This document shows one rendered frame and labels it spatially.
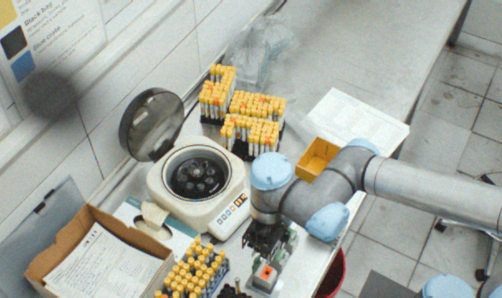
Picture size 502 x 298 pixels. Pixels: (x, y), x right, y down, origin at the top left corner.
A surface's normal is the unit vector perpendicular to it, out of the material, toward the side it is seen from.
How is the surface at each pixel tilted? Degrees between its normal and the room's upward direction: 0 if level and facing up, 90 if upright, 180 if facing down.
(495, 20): 90
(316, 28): 0
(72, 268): 1
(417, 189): 49
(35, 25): 94
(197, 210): 0
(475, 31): 90
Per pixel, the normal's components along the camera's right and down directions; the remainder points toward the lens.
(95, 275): -0.01, -0.62
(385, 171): -0.53, -0.44
